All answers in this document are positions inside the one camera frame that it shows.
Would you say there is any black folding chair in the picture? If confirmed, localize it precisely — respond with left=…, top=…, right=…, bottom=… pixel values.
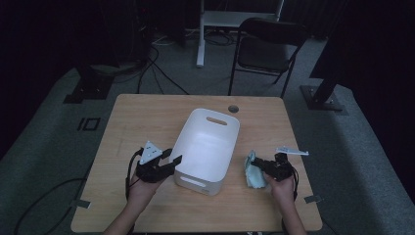
left=227, top=17, right=309, bottom=100

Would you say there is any black floor cable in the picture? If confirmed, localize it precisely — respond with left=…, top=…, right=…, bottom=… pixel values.
left=136, top=45, right=161, bottom=95
left=148, top=58, right=191, bottom=96

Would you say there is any person's right hand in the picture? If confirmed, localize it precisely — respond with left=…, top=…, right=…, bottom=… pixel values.
left=263, top=172, right=297, bottom=211

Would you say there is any white desk frame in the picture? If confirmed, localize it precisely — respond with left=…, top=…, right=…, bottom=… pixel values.
left=196, top=0, right=285, bottom=69

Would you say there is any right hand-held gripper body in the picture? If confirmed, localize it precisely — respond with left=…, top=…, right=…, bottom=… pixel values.
left=260, top=146, right=309, bottom=182

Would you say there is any person's left hand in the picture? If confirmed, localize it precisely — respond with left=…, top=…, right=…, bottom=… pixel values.
left=126, top=173, right=164, bottom=211

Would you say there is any grey tape piece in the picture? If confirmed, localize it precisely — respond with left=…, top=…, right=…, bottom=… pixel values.
left=69, top=199, right=92, bottom=210
left=303, top=194, right=324, bottom=205

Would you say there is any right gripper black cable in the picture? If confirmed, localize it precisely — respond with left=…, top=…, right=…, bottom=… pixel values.
left=281, top=164, right=300, bottom=235

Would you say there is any light blue cleaning cloth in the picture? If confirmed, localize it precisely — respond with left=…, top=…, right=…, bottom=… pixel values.
left=244, top=149, right=269, bottom=189

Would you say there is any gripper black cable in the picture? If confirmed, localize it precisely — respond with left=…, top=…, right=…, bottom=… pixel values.
left=13, top=147, right=145, bottom=235
left=281, top=164, right=300, bottom=235

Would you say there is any white plastic storage bin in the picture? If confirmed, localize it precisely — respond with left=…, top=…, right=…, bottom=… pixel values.
left=169, top=108, right=241, bottom=197

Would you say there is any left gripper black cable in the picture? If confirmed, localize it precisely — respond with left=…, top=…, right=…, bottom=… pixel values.
left=13, top=147, right=145, bottom=235

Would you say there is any black metal stand base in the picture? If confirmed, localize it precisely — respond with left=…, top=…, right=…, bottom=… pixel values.
left=63, top=63, right=115, bottom=105
left=300, top=45, right=346, bottom=113

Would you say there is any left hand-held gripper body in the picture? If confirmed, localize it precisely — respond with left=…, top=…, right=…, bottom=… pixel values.
left=134, top=140, right=176, bottom=184

